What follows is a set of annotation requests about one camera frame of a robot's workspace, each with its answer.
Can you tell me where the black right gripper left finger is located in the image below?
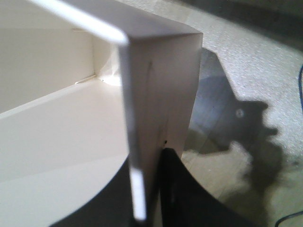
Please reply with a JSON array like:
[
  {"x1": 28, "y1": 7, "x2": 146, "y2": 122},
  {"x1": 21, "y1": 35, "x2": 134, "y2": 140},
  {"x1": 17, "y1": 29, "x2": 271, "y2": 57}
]
[{"x1": 52, "y1": 158, "x2": 133, "y2": 227}]

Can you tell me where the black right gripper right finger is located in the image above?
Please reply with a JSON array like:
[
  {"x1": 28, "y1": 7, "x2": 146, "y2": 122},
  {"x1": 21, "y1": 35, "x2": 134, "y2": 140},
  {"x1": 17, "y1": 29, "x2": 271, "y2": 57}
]
[{"x1": 160, "y1": 148, "x2": 253, "y2": 227}]

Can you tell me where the white plastic trash bin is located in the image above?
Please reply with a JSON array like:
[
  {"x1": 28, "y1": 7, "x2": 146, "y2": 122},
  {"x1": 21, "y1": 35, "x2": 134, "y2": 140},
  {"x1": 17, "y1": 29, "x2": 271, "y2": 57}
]
[{"x1": 0, "y1": 0, "x2": 203, "y2": 227}]

